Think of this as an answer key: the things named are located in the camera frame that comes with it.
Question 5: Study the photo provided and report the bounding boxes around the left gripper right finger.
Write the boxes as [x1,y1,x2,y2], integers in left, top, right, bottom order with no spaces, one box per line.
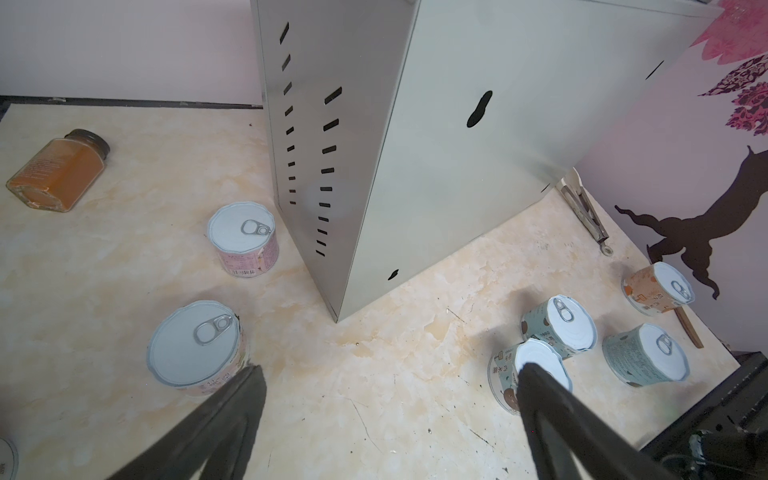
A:
[517,363,674,479]

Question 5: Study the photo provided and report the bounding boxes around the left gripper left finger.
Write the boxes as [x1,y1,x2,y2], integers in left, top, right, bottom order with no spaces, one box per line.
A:
[111,365,267,479]

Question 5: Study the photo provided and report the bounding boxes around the pink can white lid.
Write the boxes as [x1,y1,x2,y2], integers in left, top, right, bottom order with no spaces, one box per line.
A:
[146,300,249,396]

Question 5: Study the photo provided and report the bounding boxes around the teal can front middle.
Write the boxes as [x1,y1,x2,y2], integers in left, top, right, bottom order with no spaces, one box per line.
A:
[487,338,573,414]

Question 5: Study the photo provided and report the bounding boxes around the teal can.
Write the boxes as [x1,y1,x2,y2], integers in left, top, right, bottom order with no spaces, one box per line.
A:
[487,338,573,414]
[602,323,690,388]
[521,295,597,360]

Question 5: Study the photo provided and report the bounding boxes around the teal can rear middle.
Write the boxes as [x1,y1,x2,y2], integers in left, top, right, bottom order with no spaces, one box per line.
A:
[521,295,597,360]

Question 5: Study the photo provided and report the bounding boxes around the teal can right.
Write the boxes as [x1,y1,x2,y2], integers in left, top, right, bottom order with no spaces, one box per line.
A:
[602,323,690,388]

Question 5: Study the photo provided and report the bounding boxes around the orange label can right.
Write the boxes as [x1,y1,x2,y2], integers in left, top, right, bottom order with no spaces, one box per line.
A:
[621,262,695,316]

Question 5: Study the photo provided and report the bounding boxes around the pink can near cabinet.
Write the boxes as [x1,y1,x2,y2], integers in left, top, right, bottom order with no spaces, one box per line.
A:
[207,201,279,278]

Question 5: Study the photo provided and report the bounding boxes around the metal kitchen tongs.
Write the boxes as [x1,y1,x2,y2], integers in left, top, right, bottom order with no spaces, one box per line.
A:
[556,168,613,257]

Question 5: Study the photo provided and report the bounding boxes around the orange spice jar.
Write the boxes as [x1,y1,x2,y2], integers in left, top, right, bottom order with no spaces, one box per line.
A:
[6,129,111,213]

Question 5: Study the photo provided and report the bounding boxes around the grey metal cabinet box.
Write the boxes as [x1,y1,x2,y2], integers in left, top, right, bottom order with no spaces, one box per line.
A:
[251,0,721,321]

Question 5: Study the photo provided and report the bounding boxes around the black mounting rail base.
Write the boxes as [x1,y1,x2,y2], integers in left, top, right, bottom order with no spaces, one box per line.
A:
[641,352,767,479]

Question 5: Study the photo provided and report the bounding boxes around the wooden handled knife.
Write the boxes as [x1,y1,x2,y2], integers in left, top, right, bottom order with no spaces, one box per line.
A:
[674,307,704,349]

